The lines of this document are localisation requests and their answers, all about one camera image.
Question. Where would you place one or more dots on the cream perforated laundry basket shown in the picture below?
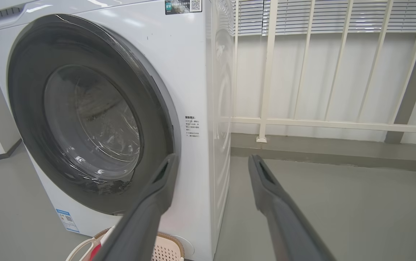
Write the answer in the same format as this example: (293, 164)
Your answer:
(166, 250)

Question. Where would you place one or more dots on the white metal railing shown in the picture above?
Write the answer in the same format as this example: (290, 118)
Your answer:
(267, 72)

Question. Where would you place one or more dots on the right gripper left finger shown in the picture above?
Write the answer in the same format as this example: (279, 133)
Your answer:
(146, 217)

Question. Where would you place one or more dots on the black printed text label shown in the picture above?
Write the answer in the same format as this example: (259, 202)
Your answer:
(192, 127)

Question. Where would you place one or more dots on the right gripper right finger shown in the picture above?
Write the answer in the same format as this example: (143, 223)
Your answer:
(284, 224)

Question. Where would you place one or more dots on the dark round washer door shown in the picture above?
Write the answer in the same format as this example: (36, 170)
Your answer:
(30, 108)

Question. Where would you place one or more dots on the blue energy label sticker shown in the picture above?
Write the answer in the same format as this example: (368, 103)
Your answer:
(67, 220)

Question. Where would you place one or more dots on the white washing machine body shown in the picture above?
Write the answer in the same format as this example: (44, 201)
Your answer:
(189, 72)

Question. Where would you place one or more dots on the dark QR code sticker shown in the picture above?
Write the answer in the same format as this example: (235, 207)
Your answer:
(183, 6)

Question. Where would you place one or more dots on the red garment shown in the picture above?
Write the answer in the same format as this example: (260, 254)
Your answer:
(95, 252)

